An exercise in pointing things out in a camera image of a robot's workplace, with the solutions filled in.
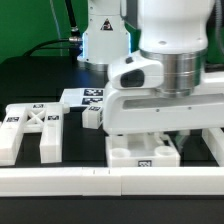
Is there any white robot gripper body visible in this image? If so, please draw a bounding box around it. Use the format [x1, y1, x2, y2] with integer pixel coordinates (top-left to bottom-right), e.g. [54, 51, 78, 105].
[103, 50, 224, 135]

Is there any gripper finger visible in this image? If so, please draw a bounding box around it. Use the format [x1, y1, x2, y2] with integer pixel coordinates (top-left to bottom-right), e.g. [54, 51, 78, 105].
[169, 130, 190, 150]

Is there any white chair seat block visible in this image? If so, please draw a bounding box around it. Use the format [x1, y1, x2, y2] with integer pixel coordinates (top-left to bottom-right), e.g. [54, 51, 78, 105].
[105, 133, 180, 167]

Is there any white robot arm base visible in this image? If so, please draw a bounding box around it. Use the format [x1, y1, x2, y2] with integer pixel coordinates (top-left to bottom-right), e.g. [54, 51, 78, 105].
[77, 0, 131, 71]

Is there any white tag sheet plate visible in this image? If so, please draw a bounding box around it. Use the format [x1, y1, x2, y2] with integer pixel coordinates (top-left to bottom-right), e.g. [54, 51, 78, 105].
[60, 88, 104, 107]

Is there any white right rail barrier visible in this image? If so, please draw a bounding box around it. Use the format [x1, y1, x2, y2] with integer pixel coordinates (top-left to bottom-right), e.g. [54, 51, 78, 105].
[202, 128, 224, 167]

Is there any white rail barrier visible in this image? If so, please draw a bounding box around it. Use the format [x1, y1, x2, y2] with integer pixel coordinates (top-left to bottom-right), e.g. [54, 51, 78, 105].
[202, 128, 224, 167]
[0, 167, 224, 197]

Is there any white front rail barrier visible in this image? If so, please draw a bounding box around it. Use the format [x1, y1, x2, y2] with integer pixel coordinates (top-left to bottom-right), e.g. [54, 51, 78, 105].
[0, 167, 224, 197]

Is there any black cable with connector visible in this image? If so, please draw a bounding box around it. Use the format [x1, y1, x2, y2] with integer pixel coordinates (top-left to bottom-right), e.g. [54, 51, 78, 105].
[22, 0, 83, 58]

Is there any white chair back frame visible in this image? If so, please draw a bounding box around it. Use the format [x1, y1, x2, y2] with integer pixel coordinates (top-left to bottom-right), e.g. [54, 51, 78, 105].
[0, 102, 70, 166]

